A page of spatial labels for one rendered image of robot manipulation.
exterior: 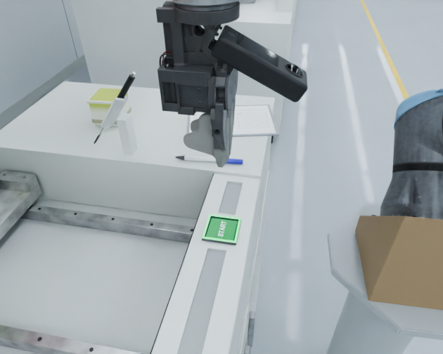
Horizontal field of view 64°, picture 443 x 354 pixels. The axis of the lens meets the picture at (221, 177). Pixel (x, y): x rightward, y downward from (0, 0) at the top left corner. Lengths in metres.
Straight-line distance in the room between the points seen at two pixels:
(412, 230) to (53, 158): 0.70
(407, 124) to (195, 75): 0.44
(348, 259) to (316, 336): 0.87
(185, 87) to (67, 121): 0.57
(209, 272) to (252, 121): 0.43
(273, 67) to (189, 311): 0.33
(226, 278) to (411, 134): 0.42
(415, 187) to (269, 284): 1.12
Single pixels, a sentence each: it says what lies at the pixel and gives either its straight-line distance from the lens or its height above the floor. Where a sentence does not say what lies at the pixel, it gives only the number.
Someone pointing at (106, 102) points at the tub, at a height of 1.03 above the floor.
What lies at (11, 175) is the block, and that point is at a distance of 0.93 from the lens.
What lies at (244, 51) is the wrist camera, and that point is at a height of 1.26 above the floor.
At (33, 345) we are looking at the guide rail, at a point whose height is 0.85.
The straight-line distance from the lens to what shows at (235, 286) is 0.53.
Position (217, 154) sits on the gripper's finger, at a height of 1.13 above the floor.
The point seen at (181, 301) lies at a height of 0.96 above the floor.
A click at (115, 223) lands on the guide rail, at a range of 0.80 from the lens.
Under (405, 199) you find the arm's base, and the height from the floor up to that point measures 0.97.
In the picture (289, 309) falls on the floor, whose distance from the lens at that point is 1.66.
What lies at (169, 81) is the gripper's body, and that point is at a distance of 0.42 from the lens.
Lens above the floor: 1.40
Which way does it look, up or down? 38 degrees down
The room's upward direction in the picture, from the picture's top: 1 degrees counter-clockwise
